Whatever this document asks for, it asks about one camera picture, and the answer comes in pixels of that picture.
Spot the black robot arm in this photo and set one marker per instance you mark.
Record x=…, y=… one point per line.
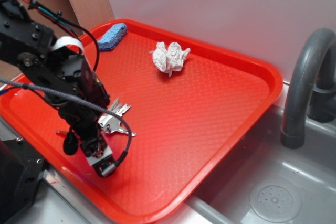
x=36, y=51

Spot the silver key bunch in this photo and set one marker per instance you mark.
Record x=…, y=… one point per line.
x=110, y=124

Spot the grey toy sink basin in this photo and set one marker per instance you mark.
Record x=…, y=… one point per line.
x=261, y=181

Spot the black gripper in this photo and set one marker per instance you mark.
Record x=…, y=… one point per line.
x=84, y=133

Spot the crumpled white paper towel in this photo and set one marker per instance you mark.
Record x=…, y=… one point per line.
x=171, y=59

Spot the blue sponge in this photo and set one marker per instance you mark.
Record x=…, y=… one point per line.
x=112, y=37

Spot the grey toy faucet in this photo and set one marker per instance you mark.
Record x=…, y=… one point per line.
x=311, y=93

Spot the red plastic tray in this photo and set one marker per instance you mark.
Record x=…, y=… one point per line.
x=184, y=124

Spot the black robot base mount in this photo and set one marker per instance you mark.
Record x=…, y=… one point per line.
x=22, y=169

